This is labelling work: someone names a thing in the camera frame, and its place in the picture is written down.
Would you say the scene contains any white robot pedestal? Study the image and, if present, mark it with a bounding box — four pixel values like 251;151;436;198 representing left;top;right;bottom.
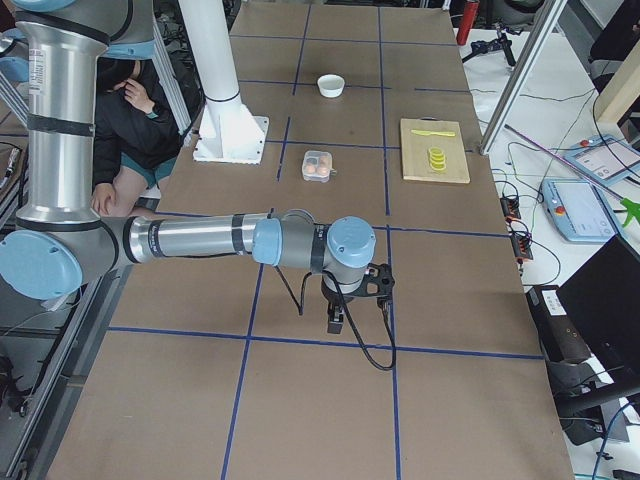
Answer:
179;0;269;165

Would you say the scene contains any black tripod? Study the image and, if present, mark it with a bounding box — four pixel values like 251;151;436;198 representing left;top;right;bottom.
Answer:
462;22;523;67

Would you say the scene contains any aluminium frame post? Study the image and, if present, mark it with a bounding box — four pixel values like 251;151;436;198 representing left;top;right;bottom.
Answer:
479;0;568;155

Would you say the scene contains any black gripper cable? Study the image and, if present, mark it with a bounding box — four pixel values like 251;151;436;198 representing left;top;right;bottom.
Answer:
274;264;399;372

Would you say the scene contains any clear plastic egg box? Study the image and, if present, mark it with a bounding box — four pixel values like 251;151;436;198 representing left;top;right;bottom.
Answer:
301;150;334;183

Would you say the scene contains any bamboo cutting board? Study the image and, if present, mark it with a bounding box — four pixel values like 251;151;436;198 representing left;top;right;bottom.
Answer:
400;119;470;184

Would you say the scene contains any teach pendant near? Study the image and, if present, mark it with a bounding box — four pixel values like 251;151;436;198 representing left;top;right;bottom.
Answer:
541;178;622;244

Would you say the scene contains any red bottle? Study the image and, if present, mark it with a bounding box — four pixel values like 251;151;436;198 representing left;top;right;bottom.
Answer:
456;0;479;46

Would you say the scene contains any seated person in black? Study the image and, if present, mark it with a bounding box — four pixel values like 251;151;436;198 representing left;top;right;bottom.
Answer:
92;58;181;217

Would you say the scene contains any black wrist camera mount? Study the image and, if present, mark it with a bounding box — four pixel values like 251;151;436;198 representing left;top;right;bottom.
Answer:
361;263;395;301

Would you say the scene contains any teach pendant far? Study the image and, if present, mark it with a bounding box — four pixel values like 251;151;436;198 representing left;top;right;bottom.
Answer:
564;134;639;186

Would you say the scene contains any yellow plastic knife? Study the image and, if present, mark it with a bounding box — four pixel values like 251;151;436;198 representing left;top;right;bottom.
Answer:
410;129;456;138

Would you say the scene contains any black computer box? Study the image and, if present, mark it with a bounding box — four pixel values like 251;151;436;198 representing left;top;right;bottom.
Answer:
526;235;639;445

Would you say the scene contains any white bowl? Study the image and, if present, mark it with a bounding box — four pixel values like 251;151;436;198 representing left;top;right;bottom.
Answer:
316;74;346;98

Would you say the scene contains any teach pendant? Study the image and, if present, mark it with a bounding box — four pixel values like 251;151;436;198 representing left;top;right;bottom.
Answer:
564;134;639;186
541;178;622;244

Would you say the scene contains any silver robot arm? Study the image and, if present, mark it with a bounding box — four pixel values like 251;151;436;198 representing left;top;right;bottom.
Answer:
1;1;393;332

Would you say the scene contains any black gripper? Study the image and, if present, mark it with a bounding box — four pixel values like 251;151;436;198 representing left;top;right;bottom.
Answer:
321;277;368;334

